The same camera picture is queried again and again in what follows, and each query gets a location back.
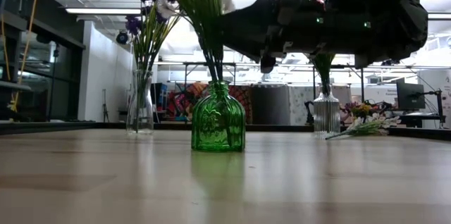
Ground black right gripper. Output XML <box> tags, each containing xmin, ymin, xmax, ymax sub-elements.
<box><xmin>218</xmin><ymin>0</ymin><xmax>357</xmax><ymax>75</ymax></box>

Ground white artificial flower bunch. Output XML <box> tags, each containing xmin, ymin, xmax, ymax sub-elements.
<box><xmin>154</xmin><ymin>0</ymin><xmax>226</xmax><ymax>147</ymax></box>
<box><xmin>175</xmin><ymin>0</ymin><xmax>237</xmax><ymax>147</ymax></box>
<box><xmin>324</xmin><ymin>112</ymin><xmax>402</xmax><ymax>141</ymax></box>

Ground green glass vase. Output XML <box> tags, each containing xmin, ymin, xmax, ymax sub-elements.
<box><xmin>190</xmin><ymin>80</ymin><xmax>247</xmax><ymax>154</ymax></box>

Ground clear ribbed glass vase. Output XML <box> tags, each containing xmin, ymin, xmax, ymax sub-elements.
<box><xmin>312</xmin><ymin>83</ymin><xmax>341</xmax><ymax>139</ymax></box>

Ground colourful background flowers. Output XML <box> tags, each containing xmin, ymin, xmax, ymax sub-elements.
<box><xmin>340</xmin><ymin>100</ymin><xmax>392</xmax><ymax>119</ymax></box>

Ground grey hanging cloth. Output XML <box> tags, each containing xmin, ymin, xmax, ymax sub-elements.
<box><xmin>250</xmin><ymin>85</ymin><xmax>290</xmax><ymax>126</ymax></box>

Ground black ceiling spotlight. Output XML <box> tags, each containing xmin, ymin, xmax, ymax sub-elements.
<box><xmin>115</xmin><ymin>30</ymin><xmax>130</xmax><ymax>46</ymax></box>

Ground white patterned cloth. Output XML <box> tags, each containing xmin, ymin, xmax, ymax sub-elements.
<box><xmin>288</xmin><ymin>85</ymin><xmax>353</xmax><ymax>126</ymax></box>

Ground dark glass partition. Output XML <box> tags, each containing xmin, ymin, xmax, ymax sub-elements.
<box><xmin>0</xmin><ymin>0</ymin><xmax>86</xmax><ymax>123</ymax></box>

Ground colourful patterned tapestry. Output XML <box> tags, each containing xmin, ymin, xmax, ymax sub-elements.
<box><xmin>165</xmin><ymin>82</ymin><xmax>253</xmax><ymax>125</ymax></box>

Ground blue background box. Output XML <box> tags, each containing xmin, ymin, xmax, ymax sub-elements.
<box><xmin>154</xmin><ymin>82</ymin><xmax>168</xmax><ymax>113</ymax></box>

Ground small background tripod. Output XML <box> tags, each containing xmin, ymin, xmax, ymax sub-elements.
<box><xmin>101</xmin><ymin>88</ymin><xmax>110</xmax><ymax>123</ymax></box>

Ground clear smooth glass carafe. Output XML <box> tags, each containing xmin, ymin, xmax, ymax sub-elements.
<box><xmin>125</xmin><ymin>69</ymin><xmax>155</xmax><ymax>136</ymax></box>

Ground black background monitor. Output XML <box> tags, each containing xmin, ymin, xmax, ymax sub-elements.
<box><xmin>395</xmin><ymin>81</ymin><xmax>426</xmax><ymax>111</ymax></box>

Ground black background desk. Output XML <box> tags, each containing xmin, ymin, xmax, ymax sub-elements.
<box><xmin>397</xmin><ymin>113</ymin><xmax>447</xmax><ymax>129</ymax></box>

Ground black background frame stand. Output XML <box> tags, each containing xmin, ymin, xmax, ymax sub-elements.
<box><xmin>183</xmin><ymin>61</ymin><xmax>237</xmax><ymax>87</ymax></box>
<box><xmin>311</xmin><ymin>63</ymin><xmax>367</xmax><ymax>107</ymax></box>

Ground yellow hanging cable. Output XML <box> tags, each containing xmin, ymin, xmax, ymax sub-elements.
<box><xmin>8</xmin><ymin>0</ymin><xmax>40</xmax><ymax>114</ymax></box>

